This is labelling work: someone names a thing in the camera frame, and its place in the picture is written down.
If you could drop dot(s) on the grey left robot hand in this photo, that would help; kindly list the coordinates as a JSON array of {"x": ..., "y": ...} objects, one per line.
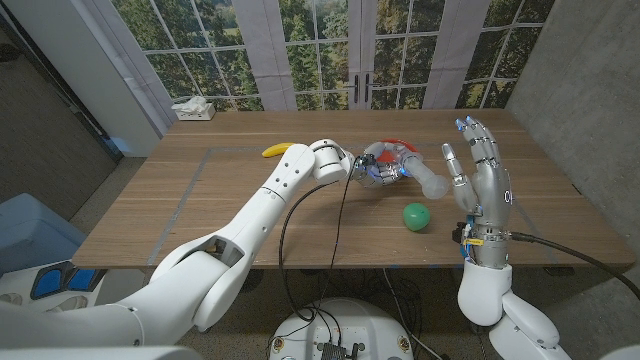
[{"x": 377, "y": 175}]

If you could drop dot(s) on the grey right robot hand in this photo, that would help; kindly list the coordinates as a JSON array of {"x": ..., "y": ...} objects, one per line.
[{"x": 490, "y": 195}]

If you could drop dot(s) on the large clear plastic syringe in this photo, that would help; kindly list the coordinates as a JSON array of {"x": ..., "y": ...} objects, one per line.
[{"x": 427, "y": 177}]

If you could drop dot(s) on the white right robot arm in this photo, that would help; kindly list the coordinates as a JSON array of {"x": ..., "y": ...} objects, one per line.
[{"x": 482, "y": 295}]

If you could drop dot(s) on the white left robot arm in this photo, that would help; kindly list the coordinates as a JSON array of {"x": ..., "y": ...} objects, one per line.
[{"x": 260, "y": 210}]

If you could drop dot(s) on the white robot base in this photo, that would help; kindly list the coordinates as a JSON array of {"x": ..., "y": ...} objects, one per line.
[{"x": 340, "y": 330}]

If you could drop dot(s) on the green apple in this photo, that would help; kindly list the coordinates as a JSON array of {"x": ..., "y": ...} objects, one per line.
[{"x": 416, "y": 217}]

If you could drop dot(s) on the yellow banana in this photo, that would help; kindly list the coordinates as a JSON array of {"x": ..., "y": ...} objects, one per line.
[{"x": 276, "y": 149}]

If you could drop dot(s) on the red bowl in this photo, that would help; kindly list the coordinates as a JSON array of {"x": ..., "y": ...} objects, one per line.
[{"x": 406, "y": 143}]

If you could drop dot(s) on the printed window backdrop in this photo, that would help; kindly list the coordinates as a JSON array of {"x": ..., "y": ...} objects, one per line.
[{"x": 310, "y": 60}]

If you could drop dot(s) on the white tissue box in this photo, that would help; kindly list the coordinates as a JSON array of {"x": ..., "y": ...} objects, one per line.
[{"x": 196, "y": 112}]

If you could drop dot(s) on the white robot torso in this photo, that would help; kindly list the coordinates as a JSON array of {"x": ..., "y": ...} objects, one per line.
[{"x": 100, "y": 354}]

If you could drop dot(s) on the white device with blue pads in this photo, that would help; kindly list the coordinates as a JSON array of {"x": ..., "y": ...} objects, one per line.
[{"x": 50, "y": 282}]

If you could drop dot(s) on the blue plastic bin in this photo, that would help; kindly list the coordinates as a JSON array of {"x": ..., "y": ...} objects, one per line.
[{"x": 35, "y": 230}]

